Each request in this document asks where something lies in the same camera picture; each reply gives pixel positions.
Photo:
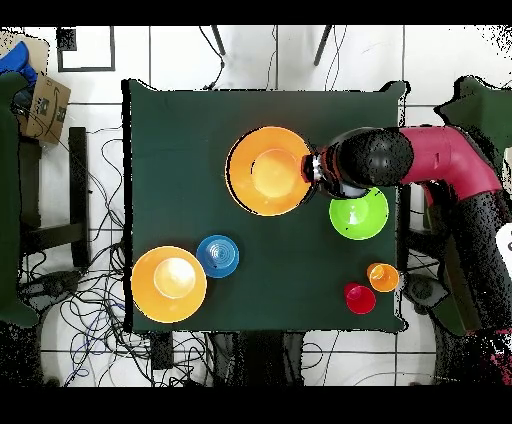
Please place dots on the black power strip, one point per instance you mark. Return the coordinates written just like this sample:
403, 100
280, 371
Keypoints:
162, 350

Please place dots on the black square frame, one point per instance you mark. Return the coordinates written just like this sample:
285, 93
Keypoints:
58, 50

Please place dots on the large green bowl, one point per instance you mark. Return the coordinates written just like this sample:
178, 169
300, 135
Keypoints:
358, 218

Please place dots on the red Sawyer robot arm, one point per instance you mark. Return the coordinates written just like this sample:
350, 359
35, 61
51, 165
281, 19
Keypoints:
448, 160

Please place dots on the blue cloth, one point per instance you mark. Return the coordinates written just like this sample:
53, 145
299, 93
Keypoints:
16, 60

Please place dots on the orange cup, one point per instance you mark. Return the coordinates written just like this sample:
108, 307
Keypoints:
384, 278

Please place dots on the dark green table cloth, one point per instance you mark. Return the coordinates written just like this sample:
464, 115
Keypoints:
180, 120

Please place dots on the black bench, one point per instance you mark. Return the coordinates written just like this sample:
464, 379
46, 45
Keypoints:
78, 180

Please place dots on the green cloth on side table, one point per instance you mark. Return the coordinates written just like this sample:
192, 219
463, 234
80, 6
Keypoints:
488, 108
10, 200

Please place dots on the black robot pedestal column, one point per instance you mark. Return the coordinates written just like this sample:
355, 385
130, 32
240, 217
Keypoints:
260, 360

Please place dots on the black pedestal foot with knob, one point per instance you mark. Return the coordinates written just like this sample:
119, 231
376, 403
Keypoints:
52, 284

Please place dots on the red cup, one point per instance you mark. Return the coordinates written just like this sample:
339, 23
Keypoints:
360, 298

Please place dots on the black tripod leg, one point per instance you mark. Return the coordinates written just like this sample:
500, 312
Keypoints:
218, 40
322, 44

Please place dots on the blue bowl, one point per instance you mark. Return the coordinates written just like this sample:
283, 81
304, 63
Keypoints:
218, 256

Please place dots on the large orange bowl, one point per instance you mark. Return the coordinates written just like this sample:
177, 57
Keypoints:
168, 284
264, 176

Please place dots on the cardboard box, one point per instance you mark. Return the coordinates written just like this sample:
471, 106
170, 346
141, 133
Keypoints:
46, 108

